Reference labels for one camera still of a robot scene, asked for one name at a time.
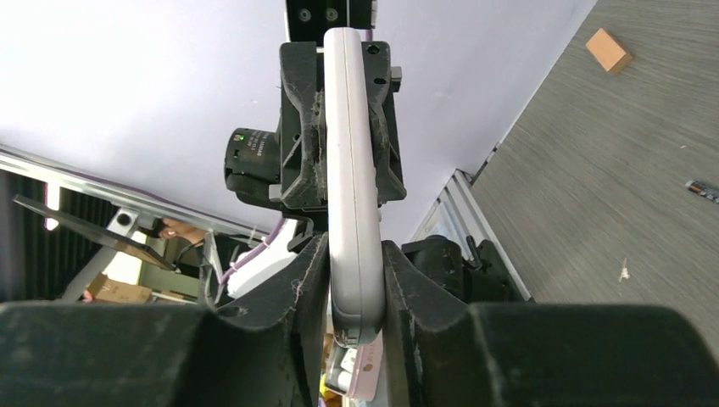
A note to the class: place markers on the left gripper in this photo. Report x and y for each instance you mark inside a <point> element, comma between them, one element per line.
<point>302,80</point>

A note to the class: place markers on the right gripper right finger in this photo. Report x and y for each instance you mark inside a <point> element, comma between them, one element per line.
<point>441,351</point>

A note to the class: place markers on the small wooden block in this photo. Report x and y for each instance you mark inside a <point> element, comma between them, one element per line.
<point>608,52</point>

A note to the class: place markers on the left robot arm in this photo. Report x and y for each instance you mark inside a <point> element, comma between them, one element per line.
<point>253,167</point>

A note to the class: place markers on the black battery left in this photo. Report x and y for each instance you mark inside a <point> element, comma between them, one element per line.
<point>703,190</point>

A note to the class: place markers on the white remote control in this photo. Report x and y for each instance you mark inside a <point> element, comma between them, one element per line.
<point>357,291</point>

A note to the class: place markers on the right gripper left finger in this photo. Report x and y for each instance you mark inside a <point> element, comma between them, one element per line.
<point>262,349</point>

